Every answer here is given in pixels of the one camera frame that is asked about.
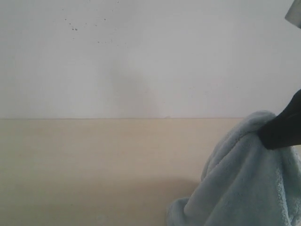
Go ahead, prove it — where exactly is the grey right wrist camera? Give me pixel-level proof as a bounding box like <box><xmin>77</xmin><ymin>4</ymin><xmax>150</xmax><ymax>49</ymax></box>
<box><xmin>285</xmin><ymin>0</ymin><xmax>301</xmax><ymax>28</ymax></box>

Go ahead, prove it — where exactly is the light blue fleece towel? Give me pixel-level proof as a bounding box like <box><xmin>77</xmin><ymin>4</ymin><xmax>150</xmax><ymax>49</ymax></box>
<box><xmin>166</xmin><ymin>111</ymin><xmax>301</xmax><ymax>226</ymax></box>

